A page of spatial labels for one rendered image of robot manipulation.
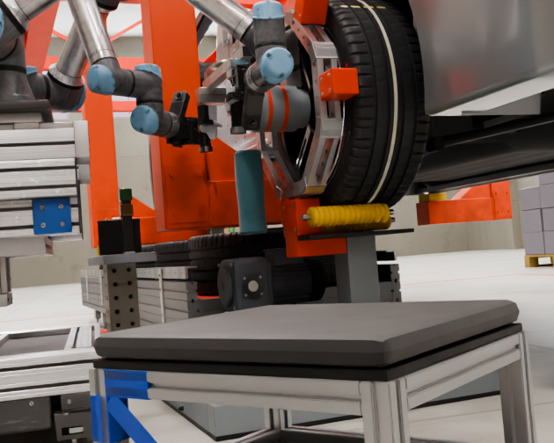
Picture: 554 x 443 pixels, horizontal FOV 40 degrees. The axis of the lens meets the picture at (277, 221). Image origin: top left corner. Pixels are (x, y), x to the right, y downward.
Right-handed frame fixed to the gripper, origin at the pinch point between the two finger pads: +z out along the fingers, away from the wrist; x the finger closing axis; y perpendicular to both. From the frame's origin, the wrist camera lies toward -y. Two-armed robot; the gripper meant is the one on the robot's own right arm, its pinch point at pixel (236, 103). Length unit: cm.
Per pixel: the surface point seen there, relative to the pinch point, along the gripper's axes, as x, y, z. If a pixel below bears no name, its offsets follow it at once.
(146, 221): -20, -18, 249
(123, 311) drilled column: 24, -58, 69
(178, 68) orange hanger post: 2, 24, 56
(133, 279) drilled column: 20, -47, 69
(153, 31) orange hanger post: 9, 37, 56
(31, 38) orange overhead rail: 14, 215, 673
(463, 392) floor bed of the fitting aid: -47, -81, -27
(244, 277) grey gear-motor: -9, -48, 35
